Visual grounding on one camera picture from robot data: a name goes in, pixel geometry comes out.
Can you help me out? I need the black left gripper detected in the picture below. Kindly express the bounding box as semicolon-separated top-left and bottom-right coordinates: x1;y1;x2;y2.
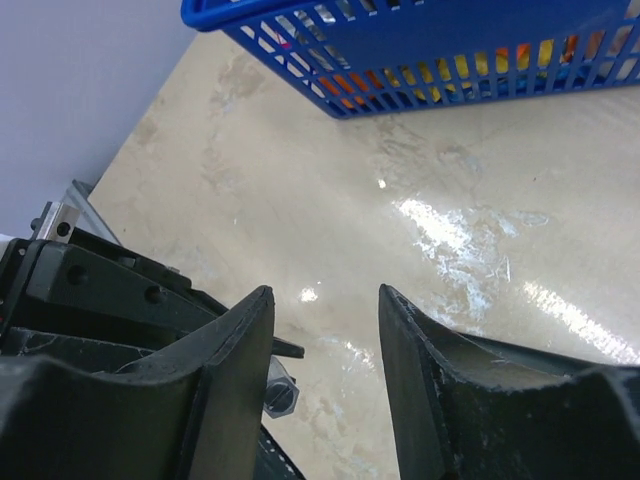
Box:
1;231;227;373

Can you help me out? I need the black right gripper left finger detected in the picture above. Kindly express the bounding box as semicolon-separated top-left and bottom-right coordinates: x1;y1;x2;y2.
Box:
1;286;275;479

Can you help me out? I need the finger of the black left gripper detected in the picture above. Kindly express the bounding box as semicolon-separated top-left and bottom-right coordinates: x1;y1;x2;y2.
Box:
272;337;304;359

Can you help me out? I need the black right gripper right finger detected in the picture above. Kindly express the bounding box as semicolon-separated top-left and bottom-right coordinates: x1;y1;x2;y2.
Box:
378;285;639;479

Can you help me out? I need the black remote control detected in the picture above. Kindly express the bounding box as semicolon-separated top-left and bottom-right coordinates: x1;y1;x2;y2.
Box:
253;425;305;480

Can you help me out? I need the blue plastic shopping basket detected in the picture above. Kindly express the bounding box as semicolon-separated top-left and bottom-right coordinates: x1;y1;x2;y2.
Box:
180;0;639;119

